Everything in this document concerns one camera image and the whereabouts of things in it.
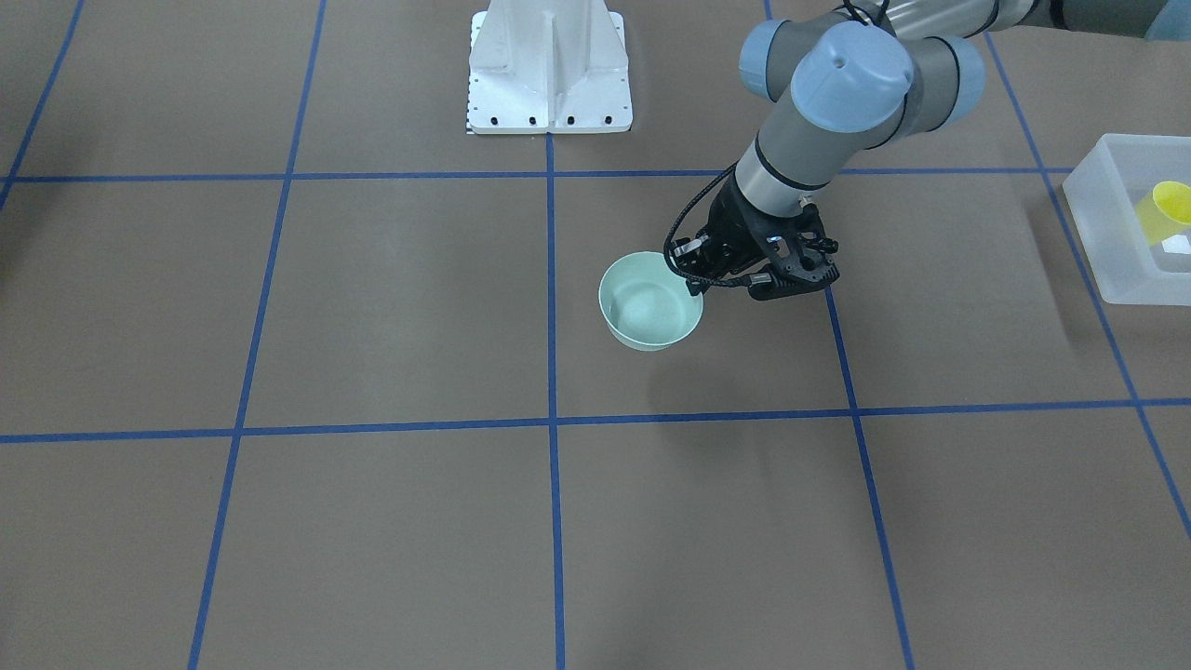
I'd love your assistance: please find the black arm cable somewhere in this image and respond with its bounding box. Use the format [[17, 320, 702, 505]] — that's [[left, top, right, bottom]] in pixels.
[[662, 165, 773, 289]]

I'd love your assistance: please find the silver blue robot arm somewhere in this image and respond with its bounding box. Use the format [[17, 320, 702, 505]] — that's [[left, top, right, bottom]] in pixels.
[[663, 1, 1187, 301]]

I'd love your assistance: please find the mint green bowl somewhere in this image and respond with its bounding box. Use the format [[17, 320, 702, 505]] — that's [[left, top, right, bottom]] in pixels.
[[598, 251, 703, 352]]

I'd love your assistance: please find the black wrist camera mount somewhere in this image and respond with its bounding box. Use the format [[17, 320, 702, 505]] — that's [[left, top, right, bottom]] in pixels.
[[746, 203, 838, 302]]

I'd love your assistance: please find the yellow plastic cup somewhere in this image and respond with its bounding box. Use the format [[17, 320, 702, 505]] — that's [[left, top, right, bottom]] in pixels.
[[1134, 180, 1190, 248]]

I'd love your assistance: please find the translucent plastic storage box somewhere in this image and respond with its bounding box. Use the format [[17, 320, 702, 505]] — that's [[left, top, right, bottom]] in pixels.
[[1061, 133, 1190, 308]]

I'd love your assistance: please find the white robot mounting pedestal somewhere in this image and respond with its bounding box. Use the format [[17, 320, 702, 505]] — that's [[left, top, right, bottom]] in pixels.
[[464, 1, 634, 134]]

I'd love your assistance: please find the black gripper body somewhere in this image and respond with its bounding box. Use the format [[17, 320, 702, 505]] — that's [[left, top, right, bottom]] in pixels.
[[672, 177, 813, 292]]

